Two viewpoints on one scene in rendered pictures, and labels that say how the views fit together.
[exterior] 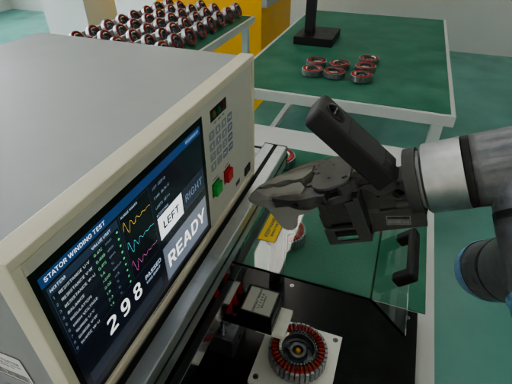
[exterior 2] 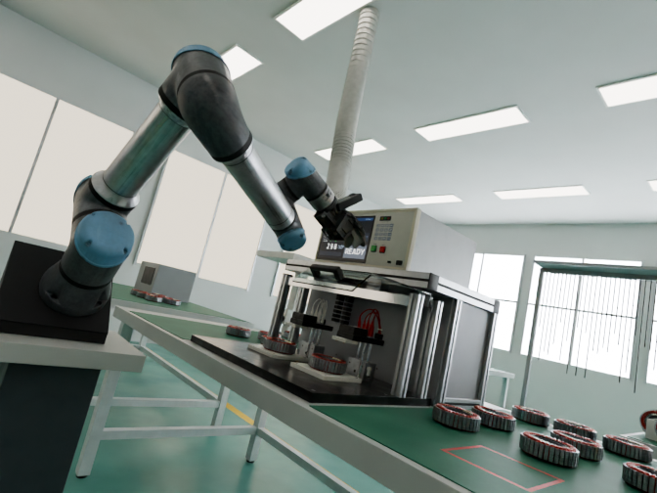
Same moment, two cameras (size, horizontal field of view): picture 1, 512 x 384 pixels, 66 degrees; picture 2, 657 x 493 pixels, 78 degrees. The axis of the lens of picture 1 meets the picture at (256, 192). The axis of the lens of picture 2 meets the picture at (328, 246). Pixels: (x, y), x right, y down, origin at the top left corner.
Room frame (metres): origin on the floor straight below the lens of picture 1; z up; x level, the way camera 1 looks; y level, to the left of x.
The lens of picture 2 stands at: (0.95, -1.17, 0.95)
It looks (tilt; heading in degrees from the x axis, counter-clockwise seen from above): 9 degrees up; 119
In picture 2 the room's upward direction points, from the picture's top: 13 degrees clockwise
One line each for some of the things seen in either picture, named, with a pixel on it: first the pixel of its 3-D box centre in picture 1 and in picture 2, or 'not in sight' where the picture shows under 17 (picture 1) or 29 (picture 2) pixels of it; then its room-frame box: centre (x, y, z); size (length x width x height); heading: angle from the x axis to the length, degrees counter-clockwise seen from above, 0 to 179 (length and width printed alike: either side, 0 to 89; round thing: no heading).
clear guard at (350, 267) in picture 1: (312, 238); (363, 288); (0.49, -0.10, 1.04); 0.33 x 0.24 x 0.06; 70
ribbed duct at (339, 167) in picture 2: not in sight; (351, 106); (-0.44, 1.17, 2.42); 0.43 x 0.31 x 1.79; 160
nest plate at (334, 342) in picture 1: (296, 359); (326, 372); (0.43, -0.08, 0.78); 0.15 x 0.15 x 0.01; 70
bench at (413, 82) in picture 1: (350, 100); not in sight; (2.62, -0.66, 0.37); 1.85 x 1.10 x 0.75; 160
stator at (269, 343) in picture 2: not in sight; (280, 345); (0.20, 0.00, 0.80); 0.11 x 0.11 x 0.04
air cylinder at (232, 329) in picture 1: (228, 330); (360, 368); (0.48, 0.06, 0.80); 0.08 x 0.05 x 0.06; 160
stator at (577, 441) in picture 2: not in sight; (575, 444); (1.06, 0.07, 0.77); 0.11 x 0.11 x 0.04
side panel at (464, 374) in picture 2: not in sight; (466, 356); (0.76, 0.23, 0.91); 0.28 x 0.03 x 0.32; 70
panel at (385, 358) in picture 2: not in sight; (364, 328); (0.40, 0.20, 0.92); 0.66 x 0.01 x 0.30; 160
